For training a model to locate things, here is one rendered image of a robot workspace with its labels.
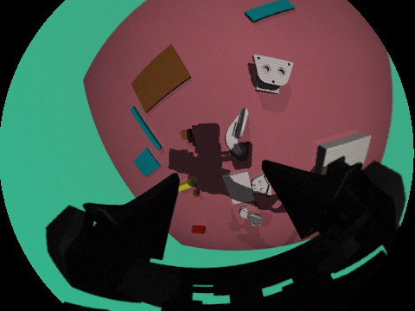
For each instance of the brown flat square plate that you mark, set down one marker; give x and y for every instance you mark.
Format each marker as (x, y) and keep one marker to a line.
(159, 78)

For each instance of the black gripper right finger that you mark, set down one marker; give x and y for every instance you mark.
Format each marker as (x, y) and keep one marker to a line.
(307, 196)

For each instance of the yellow rectangular block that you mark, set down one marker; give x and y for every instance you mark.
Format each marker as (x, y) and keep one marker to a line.
(186, 184)

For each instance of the teal flat rectangular plate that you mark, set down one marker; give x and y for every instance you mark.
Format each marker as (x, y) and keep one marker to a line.
(146, 162)

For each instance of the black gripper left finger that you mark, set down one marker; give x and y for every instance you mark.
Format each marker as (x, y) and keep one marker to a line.
(146, 219)

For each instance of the teal flat bar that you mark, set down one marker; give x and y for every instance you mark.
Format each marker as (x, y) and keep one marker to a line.
(145, 128)
(268, 9)

